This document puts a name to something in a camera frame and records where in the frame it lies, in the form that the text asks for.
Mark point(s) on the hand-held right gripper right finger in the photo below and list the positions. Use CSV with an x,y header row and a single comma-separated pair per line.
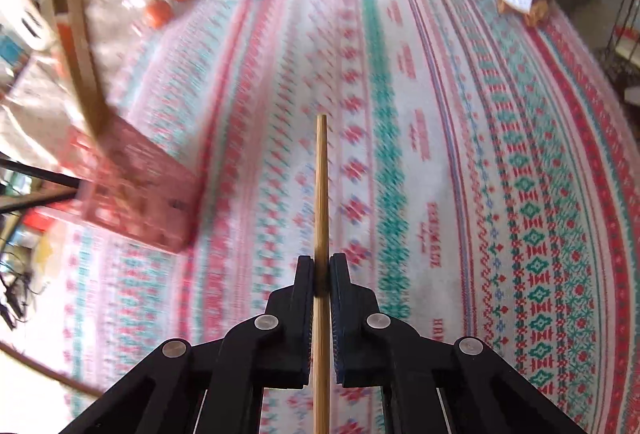
x,y
341,294

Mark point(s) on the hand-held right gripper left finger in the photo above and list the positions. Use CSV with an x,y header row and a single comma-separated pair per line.
x,y
305,294

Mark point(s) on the beige floral cloth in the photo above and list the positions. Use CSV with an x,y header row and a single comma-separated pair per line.
x,y
45,114

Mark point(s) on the single bamboo chopstick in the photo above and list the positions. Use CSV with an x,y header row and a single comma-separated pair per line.
x,y
82,39
322,194

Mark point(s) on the pink plastic utensil basket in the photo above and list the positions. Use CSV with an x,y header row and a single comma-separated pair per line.
x,y
145,194

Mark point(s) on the red box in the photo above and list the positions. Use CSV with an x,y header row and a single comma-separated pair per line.
x,y
42,219

